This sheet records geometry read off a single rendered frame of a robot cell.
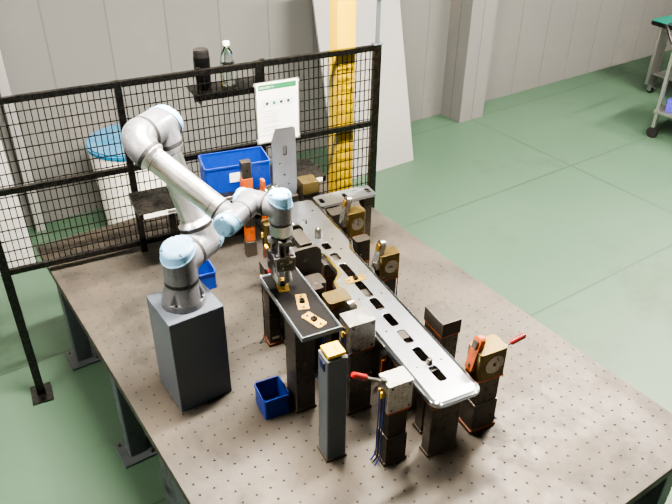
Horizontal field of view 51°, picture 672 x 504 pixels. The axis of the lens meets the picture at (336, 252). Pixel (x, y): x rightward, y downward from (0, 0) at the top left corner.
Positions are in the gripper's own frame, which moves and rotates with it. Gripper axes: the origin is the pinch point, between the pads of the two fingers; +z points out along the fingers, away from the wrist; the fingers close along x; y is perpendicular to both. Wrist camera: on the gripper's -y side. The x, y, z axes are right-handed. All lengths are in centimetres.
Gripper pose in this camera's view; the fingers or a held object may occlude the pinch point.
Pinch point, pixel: (282, 280)
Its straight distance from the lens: 239.9
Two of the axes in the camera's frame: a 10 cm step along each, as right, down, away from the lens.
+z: -0.1, 8.4, 5.5
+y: 2.6, 5.3, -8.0
